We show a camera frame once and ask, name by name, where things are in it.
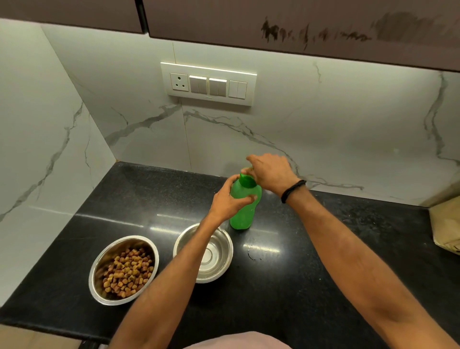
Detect person's left hand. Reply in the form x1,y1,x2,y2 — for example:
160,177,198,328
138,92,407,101
208,174,259,226

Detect person's right hand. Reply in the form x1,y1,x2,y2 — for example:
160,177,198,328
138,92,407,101
241,154,301,198

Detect green plastic water bottle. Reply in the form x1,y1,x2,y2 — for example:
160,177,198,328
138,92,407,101
229,178,263,231

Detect empty steel bowl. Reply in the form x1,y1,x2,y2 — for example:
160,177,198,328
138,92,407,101
173,223,234,284

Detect person's pink shirt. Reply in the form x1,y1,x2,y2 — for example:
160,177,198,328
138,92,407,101
184,332,292,349

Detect brown paper bag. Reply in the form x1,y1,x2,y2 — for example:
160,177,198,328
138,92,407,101
429,196,460,256

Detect person's left forearm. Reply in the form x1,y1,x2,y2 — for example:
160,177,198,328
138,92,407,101
109,214,222,349

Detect steel bowl with kibble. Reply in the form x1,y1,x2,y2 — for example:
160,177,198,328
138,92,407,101
88,235,160,306

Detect pile of brown kibble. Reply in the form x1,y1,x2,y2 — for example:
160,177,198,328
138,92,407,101
103,248,155,299

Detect black wristband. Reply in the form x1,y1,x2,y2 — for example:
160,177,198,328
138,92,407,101
281,180,307,204

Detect white wall switch panel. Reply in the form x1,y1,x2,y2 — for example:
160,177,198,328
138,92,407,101
160,62,258,107

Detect person's right forearm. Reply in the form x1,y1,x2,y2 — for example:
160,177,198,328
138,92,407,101
286,186,460,349

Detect brown overhead cabinet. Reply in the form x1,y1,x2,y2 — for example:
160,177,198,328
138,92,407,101
0,0,146,34
142,0,460,72

